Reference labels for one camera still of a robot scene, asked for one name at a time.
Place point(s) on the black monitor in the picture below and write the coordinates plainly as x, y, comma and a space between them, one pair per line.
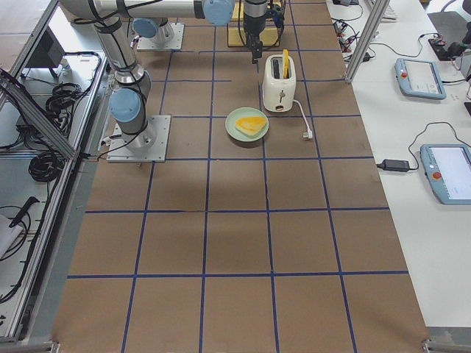
45, 52

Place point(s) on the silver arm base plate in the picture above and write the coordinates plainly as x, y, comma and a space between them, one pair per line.
149, 146
158, 37

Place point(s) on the yellow toast slice on plate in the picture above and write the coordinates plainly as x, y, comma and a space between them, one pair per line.
251, 125

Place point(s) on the light green plate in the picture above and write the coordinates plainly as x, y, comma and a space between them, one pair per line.
232, 129

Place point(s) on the far blue teach pendant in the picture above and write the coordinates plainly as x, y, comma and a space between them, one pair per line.
420, 79

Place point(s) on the aluminium frame post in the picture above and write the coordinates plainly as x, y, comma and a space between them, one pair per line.
367, 35

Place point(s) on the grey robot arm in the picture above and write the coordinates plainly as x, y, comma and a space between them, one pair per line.
106, 17
165, 20

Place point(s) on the white two-slot toaster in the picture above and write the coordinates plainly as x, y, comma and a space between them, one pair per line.
277, 92

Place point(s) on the black power adapter with cable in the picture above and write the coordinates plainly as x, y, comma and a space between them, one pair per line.
403, 166

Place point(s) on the yellow toast in toaster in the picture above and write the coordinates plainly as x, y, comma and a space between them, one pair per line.
286, 64

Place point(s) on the near blue teach pendant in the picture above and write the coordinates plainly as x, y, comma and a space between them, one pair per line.
447, 167

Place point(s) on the blue teach pendant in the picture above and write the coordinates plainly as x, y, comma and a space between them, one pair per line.
447, 167
420, 79

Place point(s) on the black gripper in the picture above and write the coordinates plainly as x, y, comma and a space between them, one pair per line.
252, 24

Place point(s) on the black electronics board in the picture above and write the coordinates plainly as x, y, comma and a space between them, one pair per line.
447, 52

